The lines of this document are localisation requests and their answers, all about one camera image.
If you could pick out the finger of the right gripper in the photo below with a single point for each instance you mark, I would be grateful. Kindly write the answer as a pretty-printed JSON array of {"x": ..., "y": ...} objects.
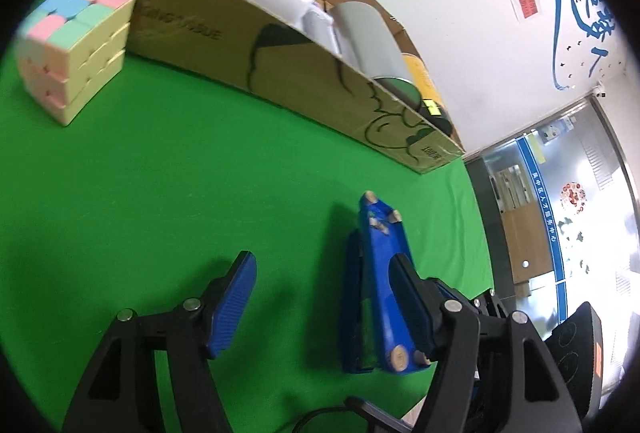
[{"x": 492, "y": 307}]

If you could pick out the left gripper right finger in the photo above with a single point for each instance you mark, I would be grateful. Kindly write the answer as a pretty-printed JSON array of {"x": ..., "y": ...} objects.
[{"x": 493, "y": 374}]

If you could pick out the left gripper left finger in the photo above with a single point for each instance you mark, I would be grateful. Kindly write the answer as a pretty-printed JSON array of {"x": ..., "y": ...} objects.
[{"x": 118, "y": 391}]

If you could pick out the blue stapler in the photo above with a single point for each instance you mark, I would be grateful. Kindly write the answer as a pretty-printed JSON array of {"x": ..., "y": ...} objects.
[{"x": 373, "y": 334}]

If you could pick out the white spray bottle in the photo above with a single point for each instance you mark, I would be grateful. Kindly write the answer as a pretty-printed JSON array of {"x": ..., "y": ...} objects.
[{"x": 319, "y": 26}]

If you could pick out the glass door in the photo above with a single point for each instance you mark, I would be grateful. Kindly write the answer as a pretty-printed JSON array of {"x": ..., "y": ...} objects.
[{"x": 562, "y": 225}]

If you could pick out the green round table mat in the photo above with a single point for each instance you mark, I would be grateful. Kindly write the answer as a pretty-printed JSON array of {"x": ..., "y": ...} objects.
[{"x": 152, "y": 191}]

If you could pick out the yellow tape roll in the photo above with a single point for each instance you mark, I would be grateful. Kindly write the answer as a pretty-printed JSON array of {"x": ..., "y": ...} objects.
[{"x": 432, "y": 105}]

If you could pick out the silver tape roll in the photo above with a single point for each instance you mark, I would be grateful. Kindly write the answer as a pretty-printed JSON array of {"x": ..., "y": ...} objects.
[{"x": 367, "y": 45}]

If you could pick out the pastel rubiks cube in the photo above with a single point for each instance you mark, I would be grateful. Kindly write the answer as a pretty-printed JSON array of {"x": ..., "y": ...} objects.
[{"x": 67, "y": 50}]

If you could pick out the brown cardboard box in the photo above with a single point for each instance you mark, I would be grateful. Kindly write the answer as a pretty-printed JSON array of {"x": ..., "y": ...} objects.
[{"x": 238, "y": 43}]

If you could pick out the red wall notice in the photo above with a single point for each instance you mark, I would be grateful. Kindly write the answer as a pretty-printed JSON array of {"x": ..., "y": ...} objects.
[{"x": 524, "y": 9}]

